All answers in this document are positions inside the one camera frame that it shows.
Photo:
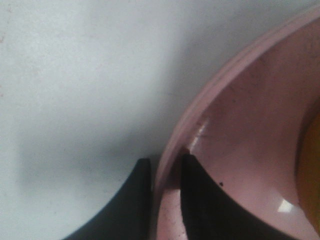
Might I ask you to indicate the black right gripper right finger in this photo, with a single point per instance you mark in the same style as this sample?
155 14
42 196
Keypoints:
210 214

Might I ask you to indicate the burger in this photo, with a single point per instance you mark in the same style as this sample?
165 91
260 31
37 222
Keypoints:
308 173

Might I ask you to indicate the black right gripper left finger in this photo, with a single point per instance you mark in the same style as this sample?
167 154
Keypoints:
127 215

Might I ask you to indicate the pink plate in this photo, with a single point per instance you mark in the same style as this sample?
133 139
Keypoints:
245 129

